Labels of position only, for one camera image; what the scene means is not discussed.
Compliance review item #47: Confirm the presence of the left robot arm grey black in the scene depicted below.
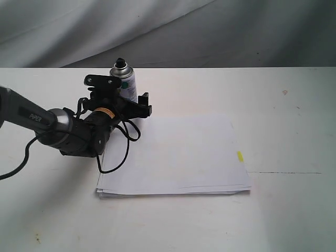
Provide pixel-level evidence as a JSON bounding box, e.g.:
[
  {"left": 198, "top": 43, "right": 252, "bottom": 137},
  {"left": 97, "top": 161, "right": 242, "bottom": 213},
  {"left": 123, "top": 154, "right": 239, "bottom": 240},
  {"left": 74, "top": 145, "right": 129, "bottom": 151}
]
[{"left": 1, "top": 84, "right": 152, "bottom": 158}]

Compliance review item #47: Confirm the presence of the white dotted spray paint can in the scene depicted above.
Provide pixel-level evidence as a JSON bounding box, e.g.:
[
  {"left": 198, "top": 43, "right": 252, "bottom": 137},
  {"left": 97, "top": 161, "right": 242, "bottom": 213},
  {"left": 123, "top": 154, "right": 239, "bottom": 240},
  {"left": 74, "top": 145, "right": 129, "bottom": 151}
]
[{"left": 110, "top": 58, "right": 138, "bottom": 102}]

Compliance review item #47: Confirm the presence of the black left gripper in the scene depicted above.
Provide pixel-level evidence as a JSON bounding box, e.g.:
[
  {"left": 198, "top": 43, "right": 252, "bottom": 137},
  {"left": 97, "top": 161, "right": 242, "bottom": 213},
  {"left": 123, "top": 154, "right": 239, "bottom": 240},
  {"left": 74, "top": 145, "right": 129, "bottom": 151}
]
[{"left": 84, "top": 90, "right": 152, "bottom": 126}]

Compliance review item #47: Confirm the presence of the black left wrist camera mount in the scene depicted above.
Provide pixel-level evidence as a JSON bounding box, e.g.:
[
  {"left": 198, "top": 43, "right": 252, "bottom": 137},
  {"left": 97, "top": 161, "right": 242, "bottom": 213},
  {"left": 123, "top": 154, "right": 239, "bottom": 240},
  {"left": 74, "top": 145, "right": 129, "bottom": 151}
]
[{"left": 83, "top": 75, "right": 122, "bottom": 90}]

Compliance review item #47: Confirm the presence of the grey backdrop cloth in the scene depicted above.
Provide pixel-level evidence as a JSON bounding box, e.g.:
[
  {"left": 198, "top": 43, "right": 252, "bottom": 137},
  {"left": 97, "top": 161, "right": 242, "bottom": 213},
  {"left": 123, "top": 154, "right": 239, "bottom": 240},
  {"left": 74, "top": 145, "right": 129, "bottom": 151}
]
[{"left": 1, "top": 1, "right": 335, "bottom": 68}]

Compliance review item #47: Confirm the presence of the stack of white paper sheets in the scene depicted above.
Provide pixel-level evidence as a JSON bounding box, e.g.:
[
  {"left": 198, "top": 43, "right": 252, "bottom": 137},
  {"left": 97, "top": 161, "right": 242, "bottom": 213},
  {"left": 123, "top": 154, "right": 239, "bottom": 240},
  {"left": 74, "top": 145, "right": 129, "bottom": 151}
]
[{"left": 97, "top": 114, "right": 251, "bottom": 197}]

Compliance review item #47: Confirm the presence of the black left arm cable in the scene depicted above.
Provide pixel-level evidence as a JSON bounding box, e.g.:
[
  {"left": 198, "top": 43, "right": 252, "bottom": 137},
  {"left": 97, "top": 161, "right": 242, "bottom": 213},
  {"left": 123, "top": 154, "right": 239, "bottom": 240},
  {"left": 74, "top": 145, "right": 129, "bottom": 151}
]
[{"left": 0, "top": 97, "right": 141, "bottom": 181}]

